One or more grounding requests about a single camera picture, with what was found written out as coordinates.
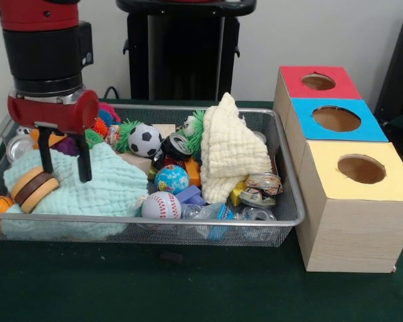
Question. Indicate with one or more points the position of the blue globe ball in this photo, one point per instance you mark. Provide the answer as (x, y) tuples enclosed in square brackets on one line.
[(172, 179)]

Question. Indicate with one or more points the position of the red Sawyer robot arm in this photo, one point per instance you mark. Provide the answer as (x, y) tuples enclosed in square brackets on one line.
[(40, 50)]

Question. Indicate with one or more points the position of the wooden box with three holes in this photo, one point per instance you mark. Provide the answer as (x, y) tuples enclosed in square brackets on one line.
[(356, 228)]

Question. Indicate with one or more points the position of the shallow mesh bin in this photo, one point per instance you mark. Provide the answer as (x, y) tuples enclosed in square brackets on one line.
[(53, 234)]

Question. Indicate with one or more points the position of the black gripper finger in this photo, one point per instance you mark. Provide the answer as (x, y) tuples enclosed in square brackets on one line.
[(46, 151), (84, 161)]

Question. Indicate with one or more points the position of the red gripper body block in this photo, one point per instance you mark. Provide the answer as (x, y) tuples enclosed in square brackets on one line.
[(53, 115)]

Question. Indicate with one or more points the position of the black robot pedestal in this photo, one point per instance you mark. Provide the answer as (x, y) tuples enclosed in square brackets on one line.
[(188, 50)]

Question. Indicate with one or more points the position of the crushed colourful can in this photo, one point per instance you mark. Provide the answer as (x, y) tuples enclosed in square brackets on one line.
[(262, 189)]

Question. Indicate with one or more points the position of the white baseball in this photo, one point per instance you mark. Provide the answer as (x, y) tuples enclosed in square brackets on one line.
[(161, 205)]

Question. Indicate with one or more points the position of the silver drink can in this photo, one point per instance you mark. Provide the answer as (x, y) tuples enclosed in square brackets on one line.
[(176, 146)]

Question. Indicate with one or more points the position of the dark green table cloth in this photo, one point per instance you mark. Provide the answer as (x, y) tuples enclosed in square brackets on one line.
[(154, 285)]

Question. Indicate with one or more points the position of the small soccer ball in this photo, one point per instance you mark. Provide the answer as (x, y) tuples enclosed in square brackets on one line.
[(144, 140)]

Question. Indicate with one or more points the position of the purple toy block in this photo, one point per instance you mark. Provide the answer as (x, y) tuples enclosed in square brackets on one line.
[(189, 194)]

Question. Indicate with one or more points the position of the cream yellow cloth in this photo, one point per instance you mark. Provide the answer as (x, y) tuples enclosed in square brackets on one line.
[(231, 151)]

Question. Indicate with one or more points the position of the mint green cloth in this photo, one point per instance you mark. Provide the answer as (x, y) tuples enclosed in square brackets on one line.
[(114, 188)]

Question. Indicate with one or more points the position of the toy hamburger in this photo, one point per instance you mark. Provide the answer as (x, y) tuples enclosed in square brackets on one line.
[(33, 191)]

